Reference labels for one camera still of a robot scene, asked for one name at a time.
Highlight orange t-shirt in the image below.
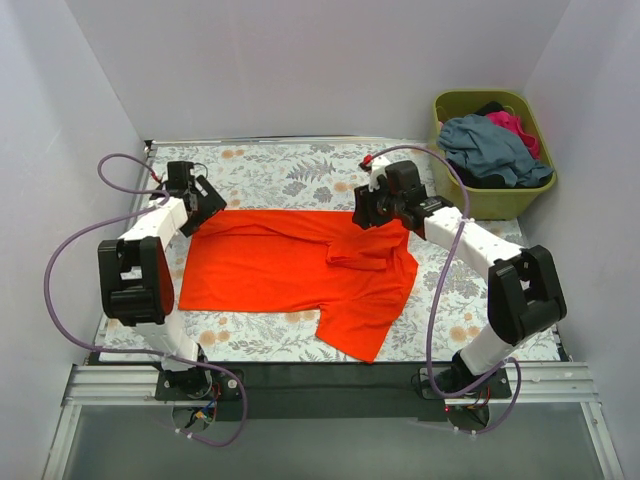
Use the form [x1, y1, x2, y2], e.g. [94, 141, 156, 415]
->
[178, 210, 418, 363]

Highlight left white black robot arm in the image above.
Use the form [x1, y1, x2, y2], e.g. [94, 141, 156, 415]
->
[98, 161, 227, 400]

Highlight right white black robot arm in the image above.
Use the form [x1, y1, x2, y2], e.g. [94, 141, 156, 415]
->
[353, 157, 567, 398]

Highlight grey-blue t-shirt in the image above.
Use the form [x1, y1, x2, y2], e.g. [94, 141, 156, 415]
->
[436, 114, 554, 189]

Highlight olive green plastic bin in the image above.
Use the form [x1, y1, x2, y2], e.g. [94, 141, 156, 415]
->
[430, 89, 557, 220]

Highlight floral patterned table mat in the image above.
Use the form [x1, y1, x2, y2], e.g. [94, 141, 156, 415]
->
[99, 141, 561, 364]

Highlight pink t-shirt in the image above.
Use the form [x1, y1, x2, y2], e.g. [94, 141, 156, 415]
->
[486, 110, 540, 159]

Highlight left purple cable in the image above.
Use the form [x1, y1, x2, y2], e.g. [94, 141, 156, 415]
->
[43, 153, 249, 448]

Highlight purple cable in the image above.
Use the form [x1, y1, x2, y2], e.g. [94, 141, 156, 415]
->
[43, 153, 249, 448]
[359, 144, 524, 435]

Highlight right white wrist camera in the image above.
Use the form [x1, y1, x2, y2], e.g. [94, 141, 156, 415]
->
[360, 155, 391, 192]

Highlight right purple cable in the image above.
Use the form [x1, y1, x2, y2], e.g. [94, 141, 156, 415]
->
[359, 144, 524, 435]

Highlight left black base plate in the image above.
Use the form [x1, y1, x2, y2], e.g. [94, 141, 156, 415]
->
[154, 367, 241, 401]

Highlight aluminium frame rail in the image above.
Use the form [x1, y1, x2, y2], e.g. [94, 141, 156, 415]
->
[42, 361, 624, 479]

